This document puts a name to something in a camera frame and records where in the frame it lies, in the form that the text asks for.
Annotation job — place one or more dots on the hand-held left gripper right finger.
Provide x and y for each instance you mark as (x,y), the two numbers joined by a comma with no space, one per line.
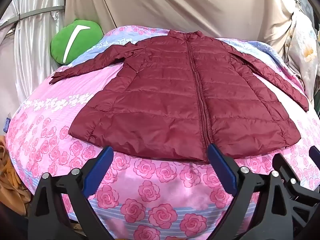
(221,167)

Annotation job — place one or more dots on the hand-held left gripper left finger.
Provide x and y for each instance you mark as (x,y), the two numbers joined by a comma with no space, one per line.
(100,165)

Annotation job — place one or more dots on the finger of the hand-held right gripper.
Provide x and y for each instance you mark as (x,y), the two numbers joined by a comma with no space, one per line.
(315,152)
(287,172)

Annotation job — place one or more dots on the maroon quilted jacket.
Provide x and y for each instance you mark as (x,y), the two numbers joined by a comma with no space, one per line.
(170,97)

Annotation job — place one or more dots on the pink floral bed sheet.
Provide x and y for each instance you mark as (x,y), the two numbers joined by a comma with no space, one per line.
(155,195)

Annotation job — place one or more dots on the orange-brown cloth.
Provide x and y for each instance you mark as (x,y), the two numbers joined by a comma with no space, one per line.
(12,177)

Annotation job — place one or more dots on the cream floral cloth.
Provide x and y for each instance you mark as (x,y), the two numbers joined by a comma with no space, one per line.
(303,52)

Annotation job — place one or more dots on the green cushion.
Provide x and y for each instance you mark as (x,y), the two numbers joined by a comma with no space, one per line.
(75,40)

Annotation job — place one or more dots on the white satin curtain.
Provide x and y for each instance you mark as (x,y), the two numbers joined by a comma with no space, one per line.
(27,50)

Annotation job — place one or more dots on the beige curtain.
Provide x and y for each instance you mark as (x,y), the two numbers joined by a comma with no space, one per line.
(180,7)

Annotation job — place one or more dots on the grey metal rod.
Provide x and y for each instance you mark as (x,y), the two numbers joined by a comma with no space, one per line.
(32,13)

